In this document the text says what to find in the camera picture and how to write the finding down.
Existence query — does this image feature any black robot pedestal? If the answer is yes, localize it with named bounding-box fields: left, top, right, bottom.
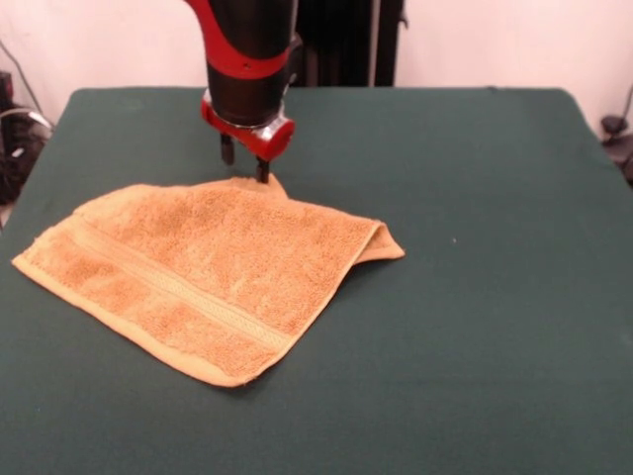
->
left=291, top=0, right=411, bottom=89

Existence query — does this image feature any black equipment with cables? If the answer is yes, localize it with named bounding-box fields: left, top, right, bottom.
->
left=0, top=71, right=53, bottom=205

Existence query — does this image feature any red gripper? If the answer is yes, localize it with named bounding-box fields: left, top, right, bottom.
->
left=199, top=97, right=297, bottom=184

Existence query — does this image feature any dark green table cloth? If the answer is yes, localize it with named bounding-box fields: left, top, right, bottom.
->
left=0, top=87, right=633, bottom=475

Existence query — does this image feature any orange terry towel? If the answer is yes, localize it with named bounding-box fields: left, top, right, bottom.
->
left=11, top=173, right=407, bottom=389

